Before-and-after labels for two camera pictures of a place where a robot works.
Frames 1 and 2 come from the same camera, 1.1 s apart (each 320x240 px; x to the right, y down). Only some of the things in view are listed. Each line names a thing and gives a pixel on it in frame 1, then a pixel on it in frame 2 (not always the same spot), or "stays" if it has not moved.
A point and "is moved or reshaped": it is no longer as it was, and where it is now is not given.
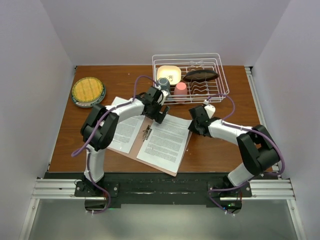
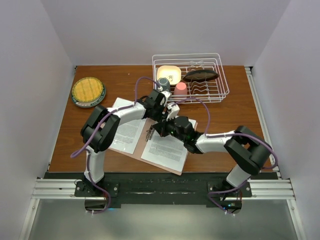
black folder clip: (148, 131) is moved or reshaped
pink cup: (180, 89) stays
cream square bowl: (173, 73) stays
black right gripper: (191, 127) to (161, 127)
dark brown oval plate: (200, 75) stays
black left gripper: (158, 117) stays
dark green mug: (164, 84) stays
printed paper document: (165, 144) is moved or reshaped
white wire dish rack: (190, 78) stays
